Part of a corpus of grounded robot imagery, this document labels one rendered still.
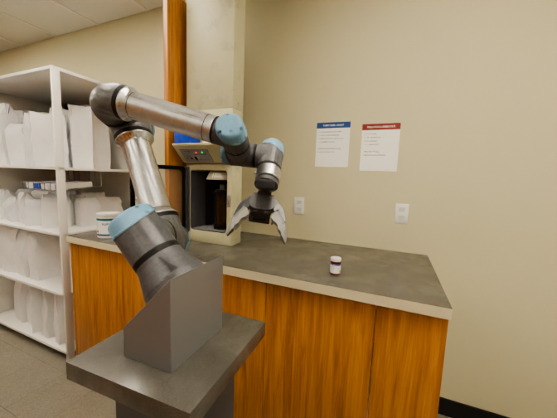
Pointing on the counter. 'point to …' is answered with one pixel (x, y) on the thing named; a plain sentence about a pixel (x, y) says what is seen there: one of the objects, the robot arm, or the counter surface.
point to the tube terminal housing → (227, 192)
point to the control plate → (196, 155)
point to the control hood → (201, 148)
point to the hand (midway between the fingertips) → (255, 239)
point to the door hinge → (187, 198)
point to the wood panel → (174, 66)
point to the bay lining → (203, 198)
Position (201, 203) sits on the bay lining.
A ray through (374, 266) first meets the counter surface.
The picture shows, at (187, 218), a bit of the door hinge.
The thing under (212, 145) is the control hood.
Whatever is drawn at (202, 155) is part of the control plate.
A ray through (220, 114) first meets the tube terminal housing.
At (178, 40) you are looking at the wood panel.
